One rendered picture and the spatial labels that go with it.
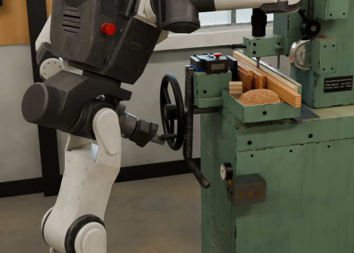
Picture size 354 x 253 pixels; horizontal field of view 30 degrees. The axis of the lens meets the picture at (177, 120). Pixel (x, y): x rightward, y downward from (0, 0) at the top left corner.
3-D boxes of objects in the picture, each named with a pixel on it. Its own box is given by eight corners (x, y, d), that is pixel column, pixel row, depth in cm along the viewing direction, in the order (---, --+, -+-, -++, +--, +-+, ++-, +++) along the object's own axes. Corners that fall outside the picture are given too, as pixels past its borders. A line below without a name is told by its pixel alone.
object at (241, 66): (232, 79, 255) (232, 60, 252) (237, 78, 255) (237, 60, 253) (247, 89, 240) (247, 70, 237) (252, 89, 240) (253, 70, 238)
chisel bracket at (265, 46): (242, 58, 251) (242, 36, 248) (276, 55, 254) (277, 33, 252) (249, 62, 244) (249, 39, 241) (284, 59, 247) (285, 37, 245)
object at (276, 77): (233, 62, 280) (233, 50, 279) (237, 62, 281) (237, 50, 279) (292, 101, 225) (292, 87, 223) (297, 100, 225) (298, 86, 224)
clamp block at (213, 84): (186, 88, 254) (185, 66, 251) (219, 85, 257) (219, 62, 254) (197, 99, 240) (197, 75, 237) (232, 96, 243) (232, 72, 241)
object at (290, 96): (239, 70, 268) (239, 60, 266) (243, 69, 268) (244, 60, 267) (295, 107, 218) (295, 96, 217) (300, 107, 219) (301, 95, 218)
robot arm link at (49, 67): (25, 70, 210) (58, 10, 204) (23, 55, 221) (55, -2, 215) (57, 85, 215) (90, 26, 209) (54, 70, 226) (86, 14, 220)
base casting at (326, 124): (199, 115, 274) (199, 94, 271) (325, 102, 288) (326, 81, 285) (236, 152, 233) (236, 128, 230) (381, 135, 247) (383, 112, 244)
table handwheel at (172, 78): (153, 109, 265) (160, 57, 244) (201, 105, 270) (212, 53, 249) (169, 166, 248) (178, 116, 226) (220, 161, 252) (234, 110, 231)
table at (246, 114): (171, 81, 276) (170, 67, 274) (240, 75, 283) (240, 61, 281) (217, 126, 220) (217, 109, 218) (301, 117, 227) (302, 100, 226)
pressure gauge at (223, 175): (219, 181, 234) (219, 159, 232) (229, 179, 235) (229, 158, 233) (225, 188, 228) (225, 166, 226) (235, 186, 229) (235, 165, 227)
